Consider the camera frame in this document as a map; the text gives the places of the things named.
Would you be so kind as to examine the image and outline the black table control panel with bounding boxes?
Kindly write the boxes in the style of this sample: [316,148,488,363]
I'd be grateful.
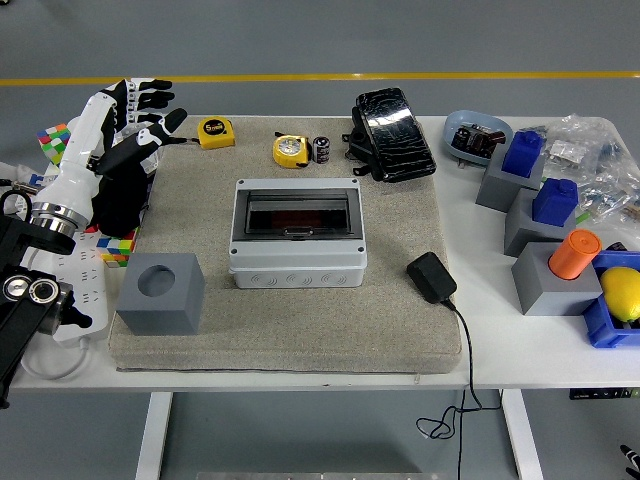
[568,387,640,401]

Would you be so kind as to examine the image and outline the white table leg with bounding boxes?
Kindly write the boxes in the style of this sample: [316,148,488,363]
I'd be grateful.
[134,391,174,480]
[502,389,544,480]

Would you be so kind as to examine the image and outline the black cloth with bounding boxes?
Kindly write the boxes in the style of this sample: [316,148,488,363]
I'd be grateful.
[89,158,152,239]

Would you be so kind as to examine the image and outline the grey holder block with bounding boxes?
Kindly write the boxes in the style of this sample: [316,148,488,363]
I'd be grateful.
[503,187,581,258]
[474,144,546,214]
[510,241,604,316]

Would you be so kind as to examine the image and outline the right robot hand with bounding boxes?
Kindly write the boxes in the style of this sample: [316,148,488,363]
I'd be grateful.
[619,443,640,474]

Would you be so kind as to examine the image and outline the smoky transparent box lid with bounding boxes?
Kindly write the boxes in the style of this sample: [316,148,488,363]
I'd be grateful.
[243,189,357,240]

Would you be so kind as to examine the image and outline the black glossy pedal device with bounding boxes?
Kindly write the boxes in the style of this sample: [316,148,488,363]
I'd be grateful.
[342,87,437,183]

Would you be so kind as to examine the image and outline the grey plastic junction box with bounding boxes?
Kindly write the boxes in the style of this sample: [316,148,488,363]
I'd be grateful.
[228,177,369,290]

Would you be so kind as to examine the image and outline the light blue bowl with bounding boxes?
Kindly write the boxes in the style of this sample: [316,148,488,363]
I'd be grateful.
[443,109,515,169]

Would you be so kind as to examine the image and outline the yellow round tape measure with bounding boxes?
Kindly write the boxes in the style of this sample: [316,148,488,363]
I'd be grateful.
[272,133,313,169]

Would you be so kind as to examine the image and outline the blue plastic block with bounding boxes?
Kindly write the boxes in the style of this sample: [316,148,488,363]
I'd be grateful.
[531,177,580,225]
[501,130,545,179]

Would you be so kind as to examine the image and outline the yellow square tape measure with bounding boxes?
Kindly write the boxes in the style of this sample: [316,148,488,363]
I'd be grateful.
[167,117,236,150]

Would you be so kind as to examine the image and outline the colourful puzzle cube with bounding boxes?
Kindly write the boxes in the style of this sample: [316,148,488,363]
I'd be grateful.
[36,123,74,167]
[95,227,139,269]

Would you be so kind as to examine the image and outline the yellow lemon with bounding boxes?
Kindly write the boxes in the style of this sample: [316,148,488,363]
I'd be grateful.
[598,266,640,324]

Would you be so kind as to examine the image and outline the black power adapter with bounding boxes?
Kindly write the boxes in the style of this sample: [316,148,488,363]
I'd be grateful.
[405,251,458,304]

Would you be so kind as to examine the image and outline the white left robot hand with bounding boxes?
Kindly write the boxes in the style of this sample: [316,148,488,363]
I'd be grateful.
[33,78,189,222]

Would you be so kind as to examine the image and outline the grey-brown mat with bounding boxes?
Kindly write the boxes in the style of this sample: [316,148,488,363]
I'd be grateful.
[107,116,464,375]

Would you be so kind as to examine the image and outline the black adapter cord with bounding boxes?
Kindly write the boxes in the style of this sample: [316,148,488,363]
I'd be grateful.
[415,297,501,480]

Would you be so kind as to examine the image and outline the clear bags of small parts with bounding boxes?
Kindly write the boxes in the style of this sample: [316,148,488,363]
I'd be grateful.
[537,113,640,226]

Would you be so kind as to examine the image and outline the blue plastic bin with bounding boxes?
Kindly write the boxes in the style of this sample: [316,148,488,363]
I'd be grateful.
[581,249,640,349]

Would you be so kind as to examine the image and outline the white power strip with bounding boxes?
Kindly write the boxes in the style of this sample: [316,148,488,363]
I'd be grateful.
[29,232,112,344]

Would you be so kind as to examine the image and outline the dark electronic parts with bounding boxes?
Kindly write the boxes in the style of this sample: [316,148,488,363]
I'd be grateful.
[450,122,506,160]

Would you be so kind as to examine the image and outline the grey block with round hole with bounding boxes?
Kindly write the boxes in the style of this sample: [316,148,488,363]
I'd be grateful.
[115,252,206,336]

